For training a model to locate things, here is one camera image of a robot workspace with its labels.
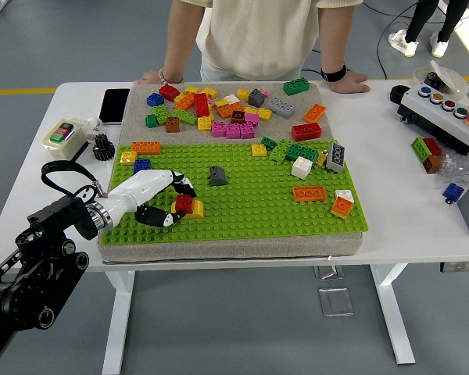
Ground person's right hand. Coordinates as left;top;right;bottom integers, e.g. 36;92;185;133
133;70;163;86

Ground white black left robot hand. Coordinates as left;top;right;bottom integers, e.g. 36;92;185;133
106;168;198;229

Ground person's left hand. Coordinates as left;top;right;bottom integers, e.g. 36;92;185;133
328;73;371;94

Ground red square brick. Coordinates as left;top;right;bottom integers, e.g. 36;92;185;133
174;194;195;214
158;84;181;102

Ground yellow curved brick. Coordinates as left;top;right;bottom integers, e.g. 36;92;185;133
170;198;205;220

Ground grey sloped brick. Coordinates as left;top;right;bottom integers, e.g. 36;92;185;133
248;88;266;108
208;166;227;187

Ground orange long brick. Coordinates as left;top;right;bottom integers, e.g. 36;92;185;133
174;92;196;112
303;103;328;124
130;141;162;155
292;185;327;203
215;102;245;120

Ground lime green long brick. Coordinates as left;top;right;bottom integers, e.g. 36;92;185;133
170;109;199;127
268;139;294;163

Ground dark green long brick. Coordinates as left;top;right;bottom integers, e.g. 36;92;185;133
283;77;312;96
284;143;320;164

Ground red long brick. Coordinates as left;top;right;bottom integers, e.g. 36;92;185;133
193;92;211;118
422;137;443;157
291;123;323;142

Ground grey long brick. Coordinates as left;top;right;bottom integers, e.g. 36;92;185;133
325;142;346;173
266;97;296;120

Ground green studded baseplate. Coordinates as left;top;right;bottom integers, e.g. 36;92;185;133
98;139;371;246

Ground orange brick on yellow plate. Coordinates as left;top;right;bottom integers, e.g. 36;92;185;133
330;197;354;220

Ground black wristwatch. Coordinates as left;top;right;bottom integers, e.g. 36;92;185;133
320;64;348;83

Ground black smartphone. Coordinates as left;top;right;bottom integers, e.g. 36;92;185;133
98;87;131;126

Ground black round roll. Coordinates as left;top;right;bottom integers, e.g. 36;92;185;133
389;84;412;106

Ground black gear wheel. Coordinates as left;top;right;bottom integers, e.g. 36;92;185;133
91;133;116;161

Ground small white plastic piece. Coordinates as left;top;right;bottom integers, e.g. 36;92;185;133
86;116;104;141

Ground person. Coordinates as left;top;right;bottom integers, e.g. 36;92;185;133
170;0;364;82
388;0;469;59

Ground white control box coloured buttons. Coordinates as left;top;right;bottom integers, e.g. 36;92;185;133
397;82;469;157

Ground white round lidded container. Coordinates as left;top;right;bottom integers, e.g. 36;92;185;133
413;59;469;97

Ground grey cushion mat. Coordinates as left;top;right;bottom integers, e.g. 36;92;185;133
97;81;365;266

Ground clear plastic wrap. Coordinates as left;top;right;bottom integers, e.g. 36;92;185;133
435;150;469;184

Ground white table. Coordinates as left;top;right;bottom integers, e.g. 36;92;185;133
0;80;469;366

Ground clear floor plate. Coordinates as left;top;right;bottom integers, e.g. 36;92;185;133
313;265;345;280
317;287;355;317

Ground table control panel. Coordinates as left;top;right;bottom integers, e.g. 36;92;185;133
439;261;469;273

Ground beaded bracelet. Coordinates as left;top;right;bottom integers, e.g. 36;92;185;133
159;68;184;84

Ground black floor cable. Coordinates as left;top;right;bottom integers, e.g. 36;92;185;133
299;46;324;81
376;0;420;80

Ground beige red-green switch box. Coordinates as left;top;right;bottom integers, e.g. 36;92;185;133
41;117;90;163

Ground blue brick keychain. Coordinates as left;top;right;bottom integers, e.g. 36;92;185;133
442;182;465;205

